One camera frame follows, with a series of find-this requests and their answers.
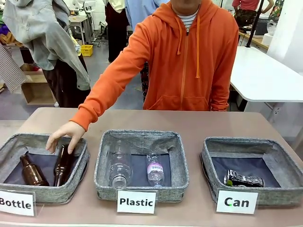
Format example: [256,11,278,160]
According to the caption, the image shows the person's right hand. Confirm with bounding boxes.
[45,121,86,155]

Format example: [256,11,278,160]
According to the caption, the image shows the brown glass bottle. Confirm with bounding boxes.
[53,144,76,187]
[19,154,50,187]

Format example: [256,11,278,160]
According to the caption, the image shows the clear plastic bottle pink label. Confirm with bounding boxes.
[146,152,166,189]

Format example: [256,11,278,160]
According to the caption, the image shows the crushed black Pepsi can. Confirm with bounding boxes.
[223,169,265,187]

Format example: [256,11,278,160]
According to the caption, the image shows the person's right forearm orange sleeve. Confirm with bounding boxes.
[70,59,143,132]

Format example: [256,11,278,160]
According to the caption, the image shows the person's left forearm orange sleeve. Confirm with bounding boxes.
[210,70,232,112]

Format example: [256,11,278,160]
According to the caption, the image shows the grey fabric basket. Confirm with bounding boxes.
[94,129,190,203]
[200,136,303,206]
[0,133,90,204]

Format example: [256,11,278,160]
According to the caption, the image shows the white Can label sign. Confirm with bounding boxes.
[215,190,258,215]

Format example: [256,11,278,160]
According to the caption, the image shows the dark trousers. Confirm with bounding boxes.
[42,54,92,108]

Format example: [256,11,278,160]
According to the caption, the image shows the open wooden box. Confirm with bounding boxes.
[20,63,57,106]

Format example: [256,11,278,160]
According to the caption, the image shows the clear plastic bottle without label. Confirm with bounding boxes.
[109,140,134,190]

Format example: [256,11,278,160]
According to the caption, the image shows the yellow plastic crate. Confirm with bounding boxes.
[80,44,94,57]

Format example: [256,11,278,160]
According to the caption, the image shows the checked cloth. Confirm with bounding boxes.
[0,42,27,94]

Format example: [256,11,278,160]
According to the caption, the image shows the white Bottle label sign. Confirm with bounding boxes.
[0,190,36,217]

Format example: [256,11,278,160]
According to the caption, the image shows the floral patterned garment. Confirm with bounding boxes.
[139,61,150,104]

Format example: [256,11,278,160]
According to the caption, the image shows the white Plastic label sign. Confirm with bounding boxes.
[116,190,157,215]

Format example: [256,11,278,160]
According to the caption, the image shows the dark hanging garment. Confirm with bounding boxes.
[105,0,130,63]

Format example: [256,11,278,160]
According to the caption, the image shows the grey hanging jacket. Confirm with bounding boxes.
[2,0,91,91]

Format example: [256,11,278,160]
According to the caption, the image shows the grey metal table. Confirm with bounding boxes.
[68,15,89,45]

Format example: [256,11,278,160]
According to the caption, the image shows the orange hoodie torso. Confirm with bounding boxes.
[132,0,240,112]

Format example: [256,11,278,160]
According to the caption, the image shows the light blue hanging garment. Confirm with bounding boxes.
[125,0,171,33]

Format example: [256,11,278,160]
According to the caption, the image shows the white table top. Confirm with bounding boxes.
[229,46,303,104]

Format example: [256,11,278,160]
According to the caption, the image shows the wooden desk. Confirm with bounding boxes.
[238,29,270,51]

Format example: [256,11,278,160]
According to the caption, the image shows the black pole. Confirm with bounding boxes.
[246,0,265,48]

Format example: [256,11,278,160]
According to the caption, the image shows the person in red shirt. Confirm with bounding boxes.
[232,0,273,31]

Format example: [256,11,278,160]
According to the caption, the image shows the white paper roll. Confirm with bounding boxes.
[261,33,275,47]

